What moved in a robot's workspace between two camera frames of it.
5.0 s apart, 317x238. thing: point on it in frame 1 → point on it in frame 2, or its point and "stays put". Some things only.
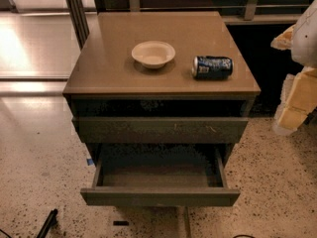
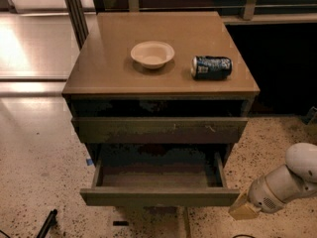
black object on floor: x=51 y=221 stays put
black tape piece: x=121 y=223 stays put
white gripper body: x=306 y=40 → x=264 y=192
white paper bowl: x=153 y=54 stays put
